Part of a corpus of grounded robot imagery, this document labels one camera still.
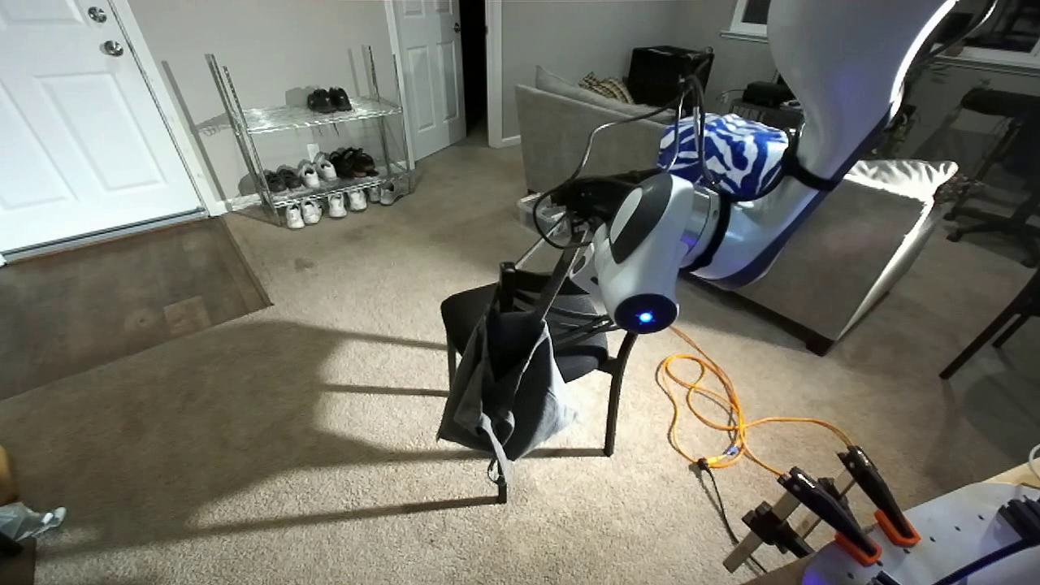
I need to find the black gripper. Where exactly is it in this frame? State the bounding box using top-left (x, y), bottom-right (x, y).
top-left (536, 172), bottom-right (659, 246)

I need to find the grey tote bag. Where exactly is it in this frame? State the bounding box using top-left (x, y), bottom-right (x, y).
top-left (437, 270), bottom-right (585, 469)

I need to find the black metal dining chair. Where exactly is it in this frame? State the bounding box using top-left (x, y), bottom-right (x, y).
top-left (440, 262), bottom-right (642, 508)

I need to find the black office chair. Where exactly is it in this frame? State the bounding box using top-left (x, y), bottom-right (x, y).
top-left (944, 81), bottom-right (1040, 270)

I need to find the black square box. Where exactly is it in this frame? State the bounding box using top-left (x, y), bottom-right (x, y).
top-left (626, 42), bottom-right (715, 110)

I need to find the blue white patterned blanket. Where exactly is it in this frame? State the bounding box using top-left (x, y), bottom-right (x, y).
top-left (655, 110), bottom-right (799, 206)

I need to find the white panel interior door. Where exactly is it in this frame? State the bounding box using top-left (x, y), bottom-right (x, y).
top-left (388, 0), bottom-right (467, 163)

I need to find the black bulky sneaker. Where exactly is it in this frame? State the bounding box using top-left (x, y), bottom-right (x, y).
top-left (329, 146), bottom-right (381, 183)

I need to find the white sneaker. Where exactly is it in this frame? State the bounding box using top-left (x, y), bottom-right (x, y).
top-left (296, 156), bottom-right (342, 191)

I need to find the dark sneaker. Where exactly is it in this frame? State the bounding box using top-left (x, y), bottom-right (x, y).
top-left (263, 163), bottom-right (304, 195)

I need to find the grey fabric sofa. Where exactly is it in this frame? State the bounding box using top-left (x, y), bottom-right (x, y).
top-left (512, 78), bottom-right (962, 353)

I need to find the black orange bar clamp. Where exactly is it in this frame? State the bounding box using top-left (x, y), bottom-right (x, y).
top-left (778, 465), bottom-right (885, 568)
top-left (836, 441), bottom-right (924, 550)

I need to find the dark slanted furniture leg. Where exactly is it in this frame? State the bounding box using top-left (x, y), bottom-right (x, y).
top-left (939, 266), bottom-right (1040, 383)

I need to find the brown door mat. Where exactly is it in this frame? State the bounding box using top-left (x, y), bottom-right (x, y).
top-left (0, 215), bottom-right (272, 402)

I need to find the white entry door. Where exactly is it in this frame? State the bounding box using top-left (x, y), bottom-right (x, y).
top-left (0, 0), bottom-right (208, 258)

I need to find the grey crumpled item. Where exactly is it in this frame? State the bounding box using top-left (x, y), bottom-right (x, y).
top-left (0, 501), bottom-right (70, 550)

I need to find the orange extension cord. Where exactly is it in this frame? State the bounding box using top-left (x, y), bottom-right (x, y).
top-left (650, 321), bottom-right (859, 482)

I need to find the metal wire shoe rack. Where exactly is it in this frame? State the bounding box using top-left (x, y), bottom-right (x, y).
top-left (158, 45), bottom-right (420, 225)

